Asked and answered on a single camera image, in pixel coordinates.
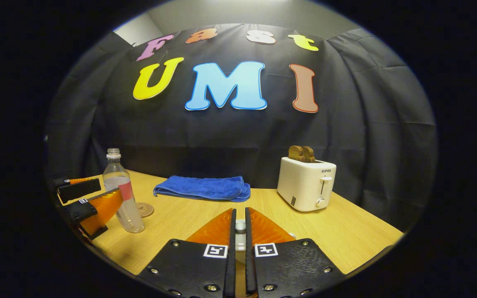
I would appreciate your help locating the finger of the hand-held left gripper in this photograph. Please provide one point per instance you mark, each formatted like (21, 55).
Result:
(80, 210)
(79, 189)

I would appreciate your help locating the blue towel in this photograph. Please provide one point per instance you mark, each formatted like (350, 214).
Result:
(205, 188)

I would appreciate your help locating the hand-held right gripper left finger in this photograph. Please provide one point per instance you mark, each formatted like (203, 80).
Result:
(232, 265)

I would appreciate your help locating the round wooden coaster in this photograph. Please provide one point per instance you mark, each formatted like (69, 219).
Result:
(146, 209)

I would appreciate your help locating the blue-patterned teacup lid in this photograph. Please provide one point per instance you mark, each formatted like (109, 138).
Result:
(241, 227)

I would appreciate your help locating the clear plastic water bottle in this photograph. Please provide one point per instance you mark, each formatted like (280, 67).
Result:
(128, 207)

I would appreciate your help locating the brown bread slice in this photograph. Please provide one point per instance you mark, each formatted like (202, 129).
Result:
(295, 153)
(309, 154)

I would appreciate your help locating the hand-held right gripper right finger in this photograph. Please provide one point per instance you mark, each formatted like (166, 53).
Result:
(249, 265)

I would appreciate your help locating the black backdrop cloth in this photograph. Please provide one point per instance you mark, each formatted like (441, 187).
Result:
(222, 136)

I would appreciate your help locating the white toaster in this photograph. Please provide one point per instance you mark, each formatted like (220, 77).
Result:
(304, 186)

